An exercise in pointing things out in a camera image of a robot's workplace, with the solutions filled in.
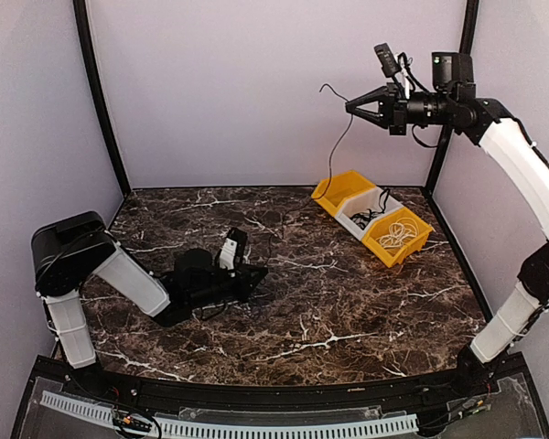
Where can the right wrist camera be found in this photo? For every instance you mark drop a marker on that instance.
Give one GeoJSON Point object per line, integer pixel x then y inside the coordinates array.
{"type": "Point", "coordinates": [390, 66]}

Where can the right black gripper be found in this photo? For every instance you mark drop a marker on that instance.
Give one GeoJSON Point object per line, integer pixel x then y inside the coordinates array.
{"type": "Point", "coordinates": [399, 107]}

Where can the left black frame post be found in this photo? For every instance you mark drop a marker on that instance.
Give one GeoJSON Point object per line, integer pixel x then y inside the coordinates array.
{"type": "Point", "coordinates": [80, 9]}

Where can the far yellow plastic bin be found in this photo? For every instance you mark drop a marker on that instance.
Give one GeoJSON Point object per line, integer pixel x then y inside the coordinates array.
{"type": "Point", "coordinates": [331, 193]}

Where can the white plastic bin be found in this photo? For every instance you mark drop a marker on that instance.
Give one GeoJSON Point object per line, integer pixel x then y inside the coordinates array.
{"type": "Point", "coordinates": [359, 213]}

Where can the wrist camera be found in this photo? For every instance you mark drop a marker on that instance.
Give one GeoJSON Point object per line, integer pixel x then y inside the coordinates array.
{"type": "Point", "coordinates": [231, 254]}
{"type": "Point", "coordinates": [390, 66]}

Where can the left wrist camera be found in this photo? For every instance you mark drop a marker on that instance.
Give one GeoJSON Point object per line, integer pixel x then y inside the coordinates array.
{"type": "Point", "coordinates": [231, 254]}

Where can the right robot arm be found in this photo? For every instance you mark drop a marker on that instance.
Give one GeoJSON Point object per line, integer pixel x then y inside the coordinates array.
{"type": "Point", "coordinates": [492, 185]}

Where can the yellow plastic bin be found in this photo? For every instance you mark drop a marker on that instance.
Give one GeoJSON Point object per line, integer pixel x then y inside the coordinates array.
{"type": "Point", "coordinates": [397, 236]}
{"type": "Point", "coordinates": [331, 193]}

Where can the near yellow plastic bin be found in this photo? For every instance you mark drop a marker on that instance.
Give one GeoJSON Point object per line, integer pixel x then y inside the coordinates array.
{"type": "Point", "coordinates": [397, 236]}

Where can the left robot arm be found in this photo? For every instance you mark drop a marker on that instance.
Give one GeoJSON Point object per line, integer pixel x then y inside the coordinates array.
{"type": "Point", "coordinates": [68, 252]}

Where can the white slotted cable duct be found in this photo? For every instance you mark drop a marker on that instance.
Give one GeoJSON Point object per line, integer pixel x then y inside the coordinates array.
{"type": "Point", "coordinates": [167, 427]}

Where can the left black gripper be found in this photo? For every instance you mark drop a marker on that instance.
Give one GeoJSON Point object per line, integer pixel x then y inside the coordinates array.
{"type": "Point", "coordinates": [246, 282]}

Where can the black front rail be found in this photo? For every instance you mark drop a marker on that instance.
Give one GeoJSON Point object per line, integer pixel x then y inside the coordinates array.
{"type": "Point", "coordinates": [420, 392]}

